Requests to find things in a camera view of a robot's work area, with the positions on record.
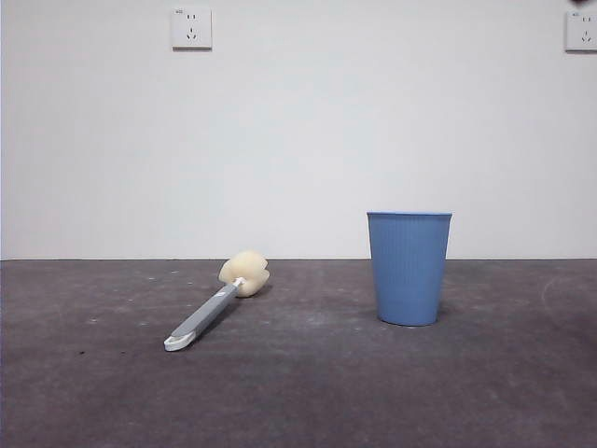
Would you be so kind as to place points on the white wall socket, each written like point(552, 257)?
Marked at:
point(191, 29)
point(582, 30)

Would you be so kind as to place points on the blue ribbed plastic cup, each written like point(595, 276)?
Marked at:
point(408, 270)

